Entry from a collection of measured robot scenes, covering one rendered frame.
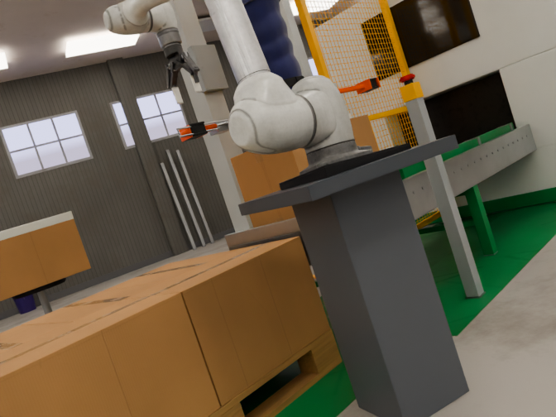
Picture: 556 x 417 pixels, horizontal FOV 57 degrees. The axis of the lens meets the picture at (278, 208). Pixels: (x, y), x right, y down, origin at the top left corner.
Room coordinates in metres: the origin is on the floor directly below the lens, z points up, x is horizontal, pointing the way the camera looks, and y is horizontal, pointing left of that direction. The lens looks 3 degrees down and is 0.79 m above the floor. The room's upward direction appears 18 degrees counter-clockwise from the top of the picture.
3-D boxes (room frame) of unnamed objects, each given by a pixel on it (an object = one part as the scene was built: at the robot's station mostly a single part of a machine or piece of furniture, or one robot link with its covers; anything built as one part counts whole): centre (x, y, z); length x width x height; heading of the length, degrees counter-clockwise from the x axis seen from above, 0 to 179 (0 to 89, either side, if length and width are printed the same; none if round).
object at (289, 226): (2.25, 0.03, 0.58); 0.70 x 0.03 x 0.06; 44
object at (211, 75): (3.43, 0.14, 1.62); 0.20 x 0.05 x 0.30; 134
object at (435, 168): (2.30, -0.73, 0.50); 0.07 x 0.07 x 1.00; 44
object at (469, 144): (3.13, -1.24, 0.60); 1.60 x 0.11 x 0.09; 134
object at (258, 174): (2.51, -0.21, 0.75); 0.60 x 0.40 x 0.40; 133
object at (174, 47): (2.09, 0.20, 1.38); 0.08 x 0.07 x 0.09; 44
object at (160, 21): (2.09, 0.21, 1.56); 0.13 x 0.11 x 0.16; 129
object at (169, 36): (2.09, 0.20, 1.45); 0.09 x 0.09 x 0.06
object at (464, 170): (2.84, -1.03, 0.50); 2.31 x 0.05 x 0.19; 134
